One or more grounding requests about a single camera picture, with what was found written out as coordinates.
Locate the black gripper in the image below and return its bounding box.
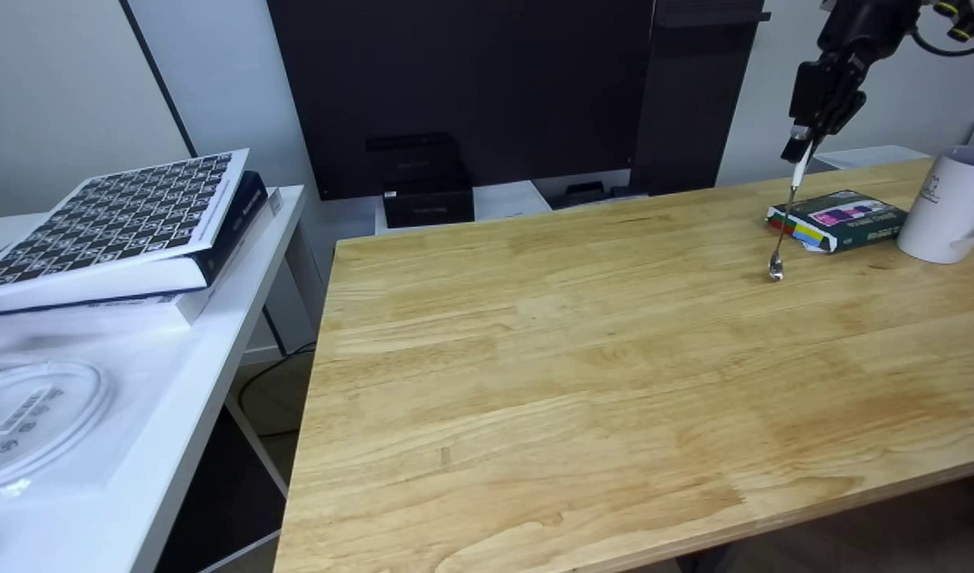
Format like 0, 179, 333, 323
780, 0, 925, 167

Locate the white handled metal spoon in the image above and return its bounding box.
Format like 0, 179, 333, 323
764, 130, 814, 286

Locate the small teal card box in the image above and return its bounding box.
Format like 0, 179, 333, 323
761, 188, 915, 257

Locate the tall white mug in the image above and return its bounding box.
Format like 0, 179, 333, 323
893, 141, 974, 267

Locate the small flat black box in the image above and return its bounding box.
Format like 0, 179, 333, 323
549, 179, 640, 209

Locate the black box by panel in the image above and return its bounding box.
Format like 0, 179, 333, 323
363, 130, 481, 229

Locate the black white patterned book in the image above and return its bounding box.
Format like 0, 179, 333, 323
0, 148, 255, 318

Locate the white side table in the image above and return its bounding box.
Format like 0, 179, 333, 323
0, 186, 311, 573

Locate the clear round lid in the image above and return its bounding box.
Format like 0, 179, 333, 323
0, 357, 122, 502

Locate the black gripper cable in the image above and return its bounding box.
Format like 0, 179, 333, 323
907, 0, 974, 58

